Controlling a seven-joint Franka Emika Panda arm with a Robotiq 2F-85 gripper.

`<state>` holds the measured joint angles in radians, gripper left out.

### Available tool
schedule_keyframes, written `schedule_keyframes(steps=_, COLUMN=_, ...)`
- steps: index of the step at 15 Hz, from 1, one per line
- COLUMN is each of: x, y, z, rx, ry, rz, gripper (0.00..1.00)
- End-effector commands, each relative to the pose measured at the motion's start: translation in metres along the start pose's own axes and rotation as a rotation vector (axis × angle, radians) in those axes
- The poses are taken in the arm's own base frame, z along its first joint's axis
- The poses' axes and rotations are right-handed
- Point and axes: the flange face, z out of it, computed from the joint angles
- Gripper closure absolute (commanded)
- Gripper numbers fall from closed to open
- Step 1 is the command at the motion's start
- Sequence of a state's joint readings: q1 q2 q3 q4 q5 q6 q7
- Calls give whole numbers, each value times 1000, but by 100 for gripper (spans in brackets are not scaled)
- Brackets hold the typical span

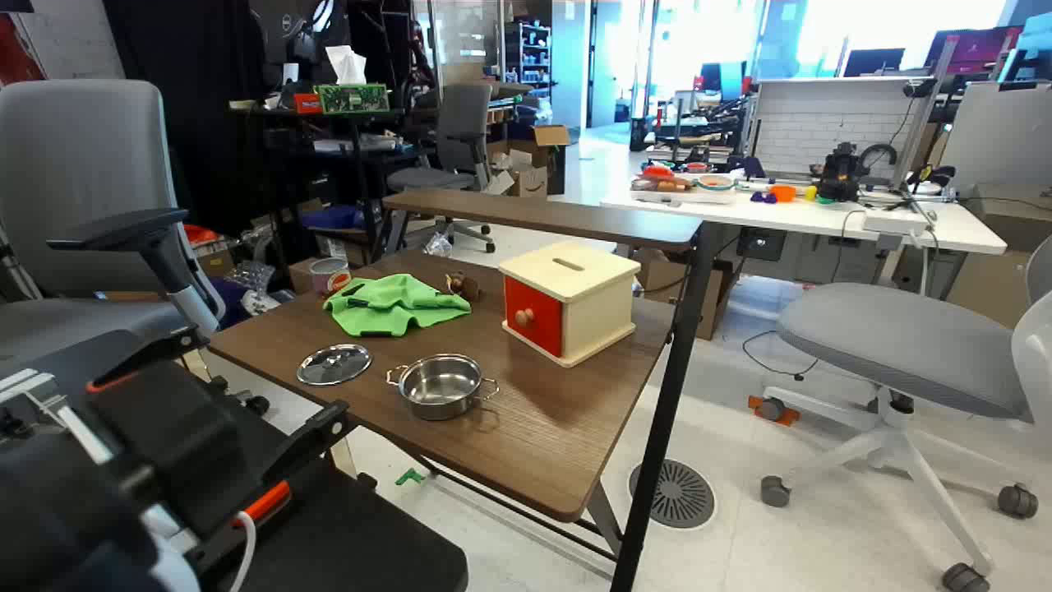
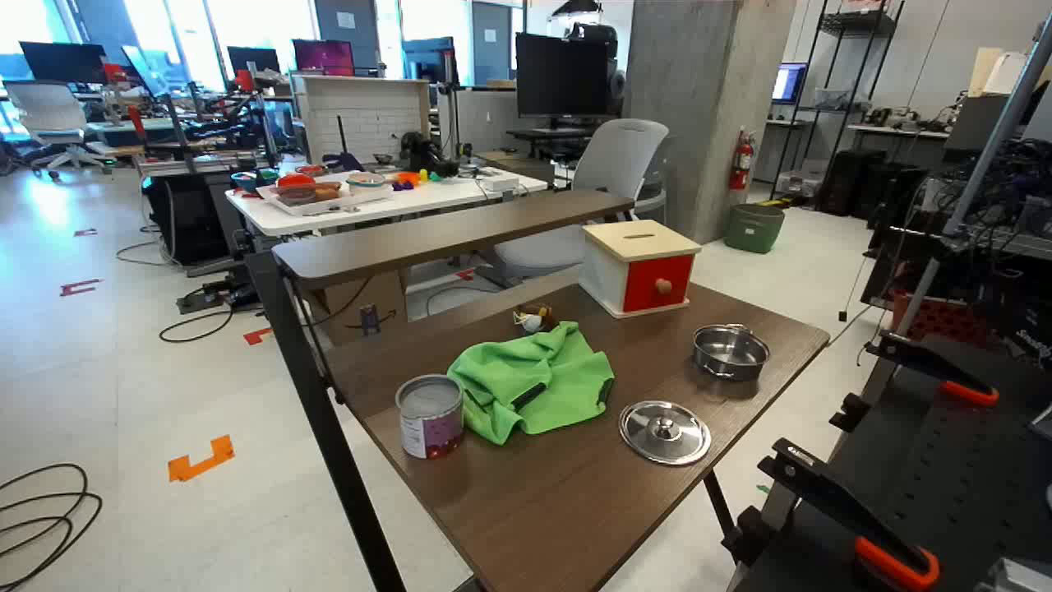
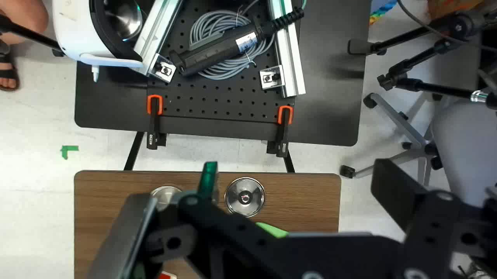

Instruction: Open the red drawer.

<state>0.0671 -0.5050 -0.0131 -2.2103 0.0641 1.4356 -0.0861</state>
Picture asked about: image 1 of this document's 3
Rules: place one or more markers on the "red drawer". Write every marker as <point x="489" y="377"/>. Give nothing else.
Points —
<point x="542" y="329"/>

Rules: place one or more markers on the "black device on desk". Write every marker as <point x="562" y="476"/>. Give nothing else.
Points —
<point x="844" y="173"/>

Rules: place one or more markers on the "wooden drawer knob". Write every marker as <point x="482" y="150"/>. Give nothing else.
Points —
<point x="523" y="319"/>

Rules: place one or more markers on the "light wooden box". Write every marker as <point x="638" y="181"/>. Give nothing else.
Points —
<point x="581" y="285"/>

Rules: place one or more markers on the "small steel dish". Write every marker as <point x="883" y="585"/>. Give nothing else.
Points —
<point x="334" y="365"/>

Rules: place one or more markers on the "orange tool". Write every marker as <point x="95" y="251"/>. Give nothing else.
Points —
<point x="662" y="179"/>

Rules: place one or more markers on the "cardboard box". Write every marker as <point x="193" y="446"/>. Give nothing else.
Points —
<point x="679" y="287"/>

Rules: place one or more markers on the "computer monitor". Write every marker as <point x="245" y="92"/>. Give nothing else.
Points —
<point x="971" y="52"/>

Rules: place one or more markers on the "clear plastic container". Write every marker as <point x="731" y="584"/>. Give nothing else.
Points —
<point x="319" y="274"/>

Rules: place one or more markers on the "green cloth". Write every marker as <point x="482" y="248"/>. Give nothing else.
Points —
<point x="397" y="303"/>

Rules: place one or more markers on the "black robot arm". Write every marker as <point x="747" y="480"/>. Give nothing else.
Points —
<point x="185" y="447"/>

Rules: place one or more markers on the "black shelf rack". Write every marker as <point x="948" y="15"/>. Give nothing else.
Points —
<point x="331" y="165"/>

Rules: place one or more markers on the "round floor drain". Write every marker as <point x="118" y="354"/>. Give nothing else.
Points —
<point x="676" y="494"/>

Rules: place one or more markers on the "white desk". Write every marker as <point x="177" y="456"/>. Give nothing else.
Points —
<point x="824" y="214"/>

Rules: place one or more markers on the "white partition panel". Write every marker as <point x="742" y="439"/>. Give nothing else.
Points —
<point x="824" y="120"/>

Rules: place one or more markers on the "green tissue box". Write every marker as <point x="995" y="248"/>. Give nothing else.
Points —
<point x="353" y="97"/>

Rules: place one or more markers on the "gray office chair with armrest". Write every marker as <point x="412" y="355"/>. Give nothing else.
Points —
<point x="85" y="165"/>

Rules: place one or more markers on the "gray stool on casters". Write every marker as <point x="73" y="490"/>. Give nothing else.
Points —
<point x="897" y="338"/>

